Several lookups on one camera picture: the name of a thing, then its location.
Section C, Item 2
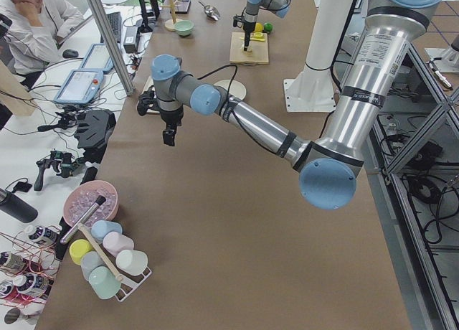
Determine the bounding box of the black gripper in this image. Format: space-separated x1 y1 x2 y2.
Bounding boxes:
243 21 255 52
160 107 184 146

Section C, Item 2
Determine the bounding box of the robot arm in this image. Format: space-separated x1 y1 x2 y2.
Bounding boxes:
242 0 292 52
151 0 442 209

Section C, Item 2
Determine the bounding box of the beige rectangular tray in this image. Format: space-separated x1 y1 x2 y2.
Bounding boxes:
138 77 159 116

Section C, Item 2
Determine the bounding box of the yellow plastic knife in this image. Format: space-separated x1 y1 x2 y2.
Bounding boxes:
239 36 266 42

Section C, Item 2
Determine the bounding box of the green lime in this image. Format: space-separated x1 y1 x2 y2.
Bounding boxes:
263 22 273 34

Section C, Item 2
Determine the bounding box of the wooden cutting board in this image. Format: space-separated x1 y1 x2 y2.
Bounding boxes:
229 32 269 65

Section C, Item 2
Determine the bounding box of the metal scoop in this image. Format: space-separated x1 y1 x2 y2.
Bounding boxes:
198 0 220 22

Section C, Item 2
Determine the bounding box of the round beige plate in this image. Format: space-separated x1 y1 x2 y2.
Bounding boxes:
214 79 247 100

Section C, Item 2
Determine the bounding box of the mint green bowl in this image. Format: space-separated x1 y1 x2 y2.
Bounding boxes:
174 20 194 37

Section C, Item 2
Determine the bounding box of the wooden mug tree stand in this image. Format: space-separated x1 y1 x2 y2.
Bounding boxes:
163 0 184 32

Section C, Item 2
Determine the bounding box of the metal muddler with black tip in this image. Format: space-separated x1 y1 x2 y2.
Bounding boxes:
60 195 106 245

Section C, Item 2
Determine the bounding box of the near blue teach pendant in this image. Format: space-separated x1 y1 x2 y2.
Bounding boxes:
53 69 104 105

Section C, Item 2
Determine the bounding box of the blue teach pendant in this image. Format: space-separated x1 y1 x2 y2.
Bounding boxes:
80 43 113 74
53 69 104 105

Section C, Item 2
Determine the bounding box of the far blue teach pendant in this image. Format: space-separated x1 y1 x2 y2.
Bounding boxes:
80 43 113 74

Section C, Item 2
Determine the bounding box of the pink bowl with ice cubes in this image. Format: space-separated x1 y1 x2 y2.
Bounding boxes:
63 180 119 227

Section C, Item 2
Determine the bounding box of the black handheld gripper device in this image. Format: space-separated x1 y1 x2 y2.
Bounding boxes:
33 150 86 191

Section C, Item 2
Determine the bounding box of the blue plastic cup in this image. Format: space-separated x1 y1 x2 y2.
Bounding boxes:
90 220 123 243

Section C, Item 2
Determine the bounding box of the pink plastic cup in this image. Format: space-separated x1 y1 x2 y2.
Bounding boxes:
103 231 134 257

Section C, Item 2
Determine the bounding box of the black keyboard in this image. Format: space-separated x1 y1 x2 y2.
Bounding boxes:
106 11 123 43

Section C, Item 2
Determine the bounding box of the computer mouse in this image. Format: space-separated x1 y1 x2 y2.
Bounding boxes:
62 49 79 59

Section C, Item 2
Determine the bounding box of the white plastic cup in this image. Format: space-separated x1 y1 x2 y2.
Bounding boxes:
115 250 148 275

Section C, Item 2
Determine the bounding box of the yellow plastic cup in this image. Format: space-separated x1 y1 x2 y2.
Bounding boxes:
69 239 94 265

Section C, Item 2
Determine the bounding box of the grey plastic cup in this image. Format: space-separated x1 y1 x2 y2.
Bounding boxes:
80 251 105 281

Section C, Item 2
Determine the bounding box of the mint plastic cup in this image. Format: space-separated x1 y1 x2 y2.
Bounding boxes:
88 266 121 300

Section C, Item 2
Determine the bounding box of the black water bottle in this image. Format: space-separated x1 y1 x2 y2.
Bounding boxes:
0 189 38 223

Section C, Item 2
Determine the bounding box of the person in white shirt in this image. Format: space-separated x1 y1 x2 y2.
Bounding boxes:
1 0 84 88

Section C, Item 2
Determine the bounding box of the white camera post with base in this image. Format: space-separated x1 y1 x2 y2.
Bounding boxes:
284 0 355 113

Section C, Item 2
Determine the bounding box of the white wire cup rack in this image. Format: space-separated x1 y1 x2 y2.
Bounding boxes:
115 267 153 302

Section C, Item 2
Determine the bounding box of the aluminium frame post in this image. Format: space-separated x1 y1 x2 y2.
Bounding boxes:
87 0 135 96

